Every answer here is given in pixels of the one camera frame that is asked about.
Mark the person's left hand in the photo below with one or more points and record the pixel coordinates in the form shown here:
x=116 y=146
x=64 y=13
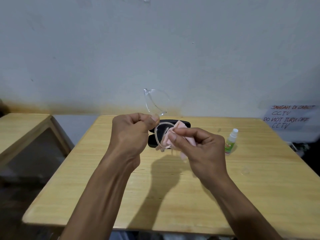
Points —
x=127 y=139

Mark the person's right hand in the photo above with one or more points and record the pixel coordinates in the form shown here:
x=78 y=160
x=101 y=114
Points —
x=207 y=157

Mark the person's right thumb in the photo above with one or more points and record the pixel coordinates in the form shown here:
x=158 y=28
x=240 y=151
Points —
x=178 y=139

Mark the person's left thumb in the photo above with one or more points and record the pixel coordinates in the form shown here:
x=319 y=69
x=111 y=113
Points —
x=153 y=121

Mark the clear plastic glasses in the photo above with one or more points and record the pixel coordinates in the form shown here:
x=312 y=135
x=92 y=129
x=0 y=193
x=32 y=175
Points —
x=160 y=131

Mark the pink cleaning cloth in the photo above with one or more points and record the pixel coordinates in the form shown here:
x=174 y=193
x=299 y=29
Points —
x=180 y=125

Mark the person's left forearm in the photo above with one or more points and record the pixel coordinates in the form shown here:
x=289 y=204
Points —
x=100 y=197

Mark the person's right forearm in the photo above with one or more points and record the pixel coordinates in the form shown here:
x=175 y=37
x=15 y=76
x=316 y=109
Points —
x=237 y=209

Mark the black glasses case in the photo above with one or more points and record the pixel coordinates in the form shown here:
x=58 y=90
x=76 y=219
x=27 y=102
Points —
x=186 y=123

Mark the small white spray bottle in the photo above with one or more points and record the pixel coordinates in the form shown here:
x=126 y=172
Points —
x=229 y=144

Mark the white handwritten paper sign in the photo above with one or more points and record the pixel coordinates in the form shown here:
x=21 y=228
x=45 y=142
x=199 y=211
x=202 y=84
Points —
x=292 y=119

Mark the wooden side cabinet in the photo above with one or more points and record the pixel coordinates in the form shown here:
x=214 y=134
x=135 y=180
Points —
x=22 y=129

